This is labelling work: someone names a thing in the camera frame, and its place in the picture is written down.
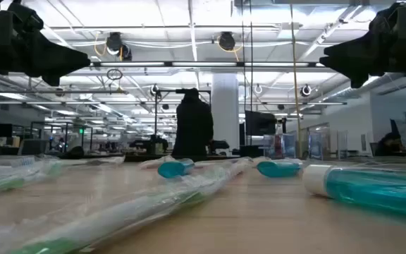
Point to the person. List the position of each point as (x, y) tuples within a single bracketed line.
[(192, 127), (389, 146)]

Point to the green toothbrush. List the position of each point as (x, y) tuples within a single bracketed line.
[(9, 183), (125, 215)]

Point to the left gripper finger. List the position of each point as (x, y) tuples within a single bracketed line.
[(55, 58)]

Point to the small teal mouthwash bottle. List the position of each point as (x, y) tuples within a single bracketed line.
[(175, 169), (372, 192), (278, 169)]

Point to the white building column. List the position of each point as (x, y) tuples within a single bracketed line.
[(225, 113)]

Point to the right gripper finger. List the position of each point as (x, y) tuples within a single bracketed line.
[(356, 58)]

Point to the pink white toothbrush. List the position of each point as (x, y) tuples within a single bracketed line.
[(240, 165)]

